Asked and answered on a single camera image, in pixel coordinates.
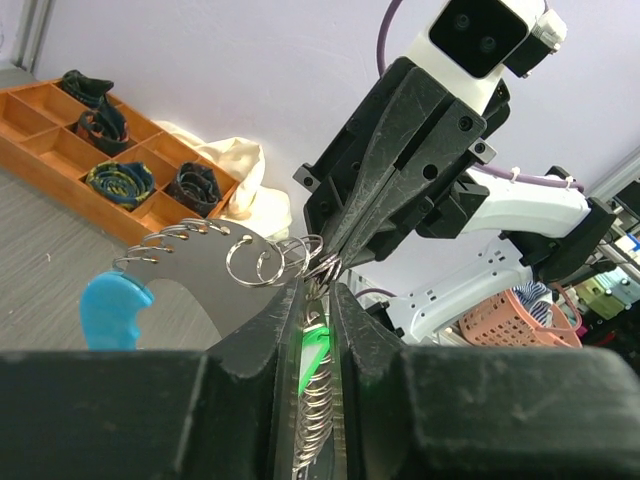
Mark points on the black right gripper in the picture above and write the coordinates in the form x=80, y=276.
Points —
x=400, y=165

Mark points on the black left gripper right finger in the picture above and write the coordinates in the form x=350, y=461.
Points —
x=420, y=412

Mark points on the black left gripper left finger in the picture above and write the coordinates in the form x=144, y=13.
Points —
x=101, y=415

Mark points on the green key tag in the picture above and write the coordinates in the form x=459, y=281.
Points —
x=315, y=346

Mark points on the metal key holder blue handle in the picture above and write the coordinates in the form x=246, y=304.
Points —
x=261, y=295

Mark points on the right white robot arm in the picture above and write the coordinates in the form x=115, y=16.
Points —
x=546, y=230

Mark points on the pink plastic basket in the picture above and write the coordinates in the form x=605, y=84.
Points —
x=502, y=321

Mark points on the cream cloth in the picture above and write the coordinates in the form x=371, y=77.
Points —
x=264, y=210

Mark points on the rolled blue yellow tie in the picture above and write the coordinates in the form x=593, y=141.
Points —
x=127, y=185

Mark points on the orange wooden divided tray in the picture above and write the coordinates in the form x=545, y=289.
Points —
x=40, y=146

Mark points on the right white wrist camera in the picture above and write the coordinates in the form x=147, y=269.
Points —
x=471, y=43

